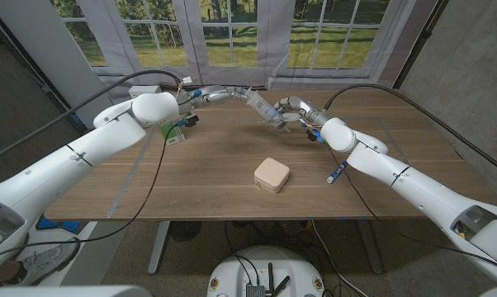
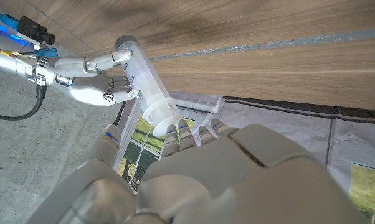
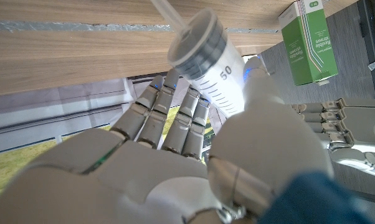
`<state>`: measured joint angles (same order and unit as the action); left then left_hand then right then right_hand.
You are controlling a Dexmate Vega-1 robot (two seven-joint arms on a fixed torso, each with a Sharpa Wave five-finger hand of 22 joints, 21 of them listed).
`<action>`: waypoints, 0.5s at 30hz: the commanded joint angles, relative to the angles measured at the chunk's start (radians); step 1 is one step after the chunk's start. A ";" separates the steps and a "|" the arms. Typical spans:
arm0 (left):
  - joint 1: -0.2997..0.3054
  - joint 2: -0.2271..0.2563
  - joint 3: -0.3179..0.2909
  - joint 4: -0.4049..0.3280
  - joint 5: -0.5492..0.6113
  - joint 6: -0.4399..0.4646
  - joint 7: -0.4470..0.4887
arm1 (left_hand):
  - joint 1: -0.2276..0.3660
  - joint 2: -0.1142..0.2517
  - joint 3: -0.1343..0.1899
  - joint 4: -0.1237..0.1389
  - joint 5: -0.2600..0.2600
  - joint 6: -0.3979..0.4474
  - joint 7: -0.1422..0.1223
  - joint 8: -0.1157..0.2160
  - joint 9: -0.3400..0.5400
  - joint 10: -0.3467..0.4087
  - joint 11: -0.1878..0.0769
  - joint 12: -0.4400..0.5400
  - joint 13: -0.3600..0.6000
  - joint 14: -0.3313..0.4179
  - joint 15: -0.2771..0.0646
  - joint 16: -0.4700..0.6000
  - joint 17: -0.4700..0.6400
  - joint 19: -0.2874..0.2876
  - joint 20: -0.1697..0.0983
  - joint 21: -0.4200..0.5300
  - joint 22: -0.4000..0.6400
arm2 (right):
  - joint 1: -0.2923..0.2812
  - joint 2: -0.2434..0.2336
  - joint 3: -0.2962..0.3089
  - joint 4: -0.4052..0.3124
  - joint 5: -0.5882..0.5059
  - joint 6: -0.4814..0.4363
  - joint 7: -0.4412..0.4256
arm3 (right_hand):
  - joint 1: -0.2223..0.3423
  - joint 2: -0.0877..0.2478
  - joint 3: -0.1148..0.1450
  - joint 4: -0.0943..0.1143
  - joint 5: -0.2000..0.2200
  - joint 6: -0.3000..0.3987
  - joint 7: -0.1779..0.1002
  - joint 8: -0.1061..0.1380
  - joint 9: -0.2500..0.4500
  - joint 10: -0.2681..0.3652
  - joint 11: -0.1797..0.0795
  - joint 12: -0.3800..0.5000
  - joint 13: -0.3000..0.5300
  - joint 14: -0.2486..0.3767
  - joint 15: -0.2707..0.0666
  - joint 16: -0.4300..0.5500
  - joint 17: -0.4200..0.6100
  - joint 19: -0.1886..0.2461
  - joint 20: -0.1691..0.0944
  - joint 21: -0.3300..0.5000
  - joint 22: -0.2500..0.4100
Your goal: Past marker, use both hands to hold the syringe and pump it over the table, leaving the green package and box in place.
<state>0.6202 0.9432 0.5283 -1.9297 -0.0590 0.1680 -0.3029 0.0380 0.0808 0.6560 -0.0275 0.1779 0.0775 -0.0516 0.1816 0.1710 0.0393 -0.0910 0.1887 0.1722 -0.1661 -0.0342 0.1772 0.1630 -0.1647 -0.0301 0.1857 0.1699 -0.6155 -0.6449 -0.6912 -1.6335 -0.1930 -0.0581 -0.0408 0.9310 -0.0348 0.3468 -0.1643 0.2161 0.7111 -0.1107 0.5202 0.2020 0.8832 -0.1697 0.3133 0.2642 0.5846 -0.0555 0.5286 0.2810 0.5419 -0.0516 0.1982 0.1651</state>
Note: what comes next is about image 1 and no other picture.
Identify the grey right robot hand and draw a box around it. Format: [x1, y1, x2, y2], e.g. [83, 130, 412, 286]
[272, 95, 330, 129]

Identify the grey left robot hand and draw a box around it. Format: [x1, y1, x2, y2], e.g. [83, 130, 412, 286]
[188, 84, 253, 111]

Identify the large clear plastic syringe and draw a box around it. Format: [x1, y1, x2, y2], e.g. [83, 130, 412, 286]
[244, 87, 291, 134]

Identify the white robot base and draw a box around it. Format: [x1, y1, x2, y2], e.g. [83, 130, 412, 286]
[206, 245, 327, 297]

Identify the green straws package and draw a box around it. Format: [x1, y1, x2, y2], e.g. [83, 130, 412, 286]
[157, 120, 187, 146]

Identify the pink square box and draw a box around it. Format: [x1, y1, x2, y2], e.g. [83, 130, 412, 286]
[253, 157, 291, 195]

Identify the blue and white marker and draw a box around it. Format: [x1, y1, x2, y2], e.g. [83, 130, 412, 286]
[326, 159, 350, 185]

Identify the printed window backdrop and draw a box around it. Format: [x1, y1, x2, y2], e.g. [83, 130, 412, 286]
[50, 0, 439, 111]

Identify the white power strip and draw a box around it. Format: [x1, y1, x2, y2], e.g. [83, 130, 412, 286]
[128, 84, 163, 99]

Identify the black backdrop stand pole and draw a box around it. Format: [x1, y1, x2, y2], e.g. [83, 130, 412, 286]
[391, 0, 450, 90]

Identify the black round floor disc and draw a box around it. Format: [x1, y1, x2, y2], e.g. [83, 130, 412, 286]
[168, 221, 203, 243]

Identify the white table leg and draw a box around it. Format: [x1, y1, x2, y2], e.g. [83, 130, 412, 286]
[147, 221, 171, 276]
[357, 219, 384, 276]

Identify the white pillar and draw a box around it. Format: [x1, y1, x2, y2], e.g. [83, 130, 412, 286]
[0, 0, 120, 130]

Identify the white floor mat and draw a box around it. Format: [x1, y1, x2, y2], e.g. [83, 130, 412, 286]
[8, 214, 97, 288]

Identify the grey sneaker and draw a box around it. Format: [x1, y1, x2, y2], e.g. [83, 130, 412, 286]
[15, 243, 81, 286]

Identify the person's bare leg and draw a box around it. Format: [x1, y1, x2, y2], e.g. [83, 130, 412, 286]
[0, 259, 22, 285]

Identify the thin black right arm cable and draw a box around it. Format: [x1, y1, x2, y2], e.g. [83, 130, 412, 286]
[325, 144, 497, 269]

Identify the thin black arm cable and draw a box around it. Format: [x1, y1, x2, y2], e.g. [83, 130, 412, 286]
[325, 144, 497, 269]
[0, 123, 179, 259]

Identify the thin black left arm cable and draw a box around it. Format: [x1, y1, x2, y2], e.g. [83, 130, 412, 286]
[0, 123, 179, 259]

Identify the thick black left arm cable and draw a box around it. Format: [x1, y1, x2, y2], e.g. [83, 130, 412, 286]
[0, 68, 182, 166]

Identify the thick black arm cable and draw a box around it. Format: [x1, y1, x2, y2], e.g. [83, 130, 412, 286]
[323, 83, 497, 181]
[0, 68, 182, 166]

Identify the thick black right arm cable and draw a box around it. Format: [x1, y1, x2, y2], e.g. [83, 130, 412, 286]
[323, 83, 497, 181]

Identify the white floor cable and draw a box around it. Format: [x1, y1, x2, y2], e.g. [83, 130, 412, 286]
[310, 220, 369, 297]

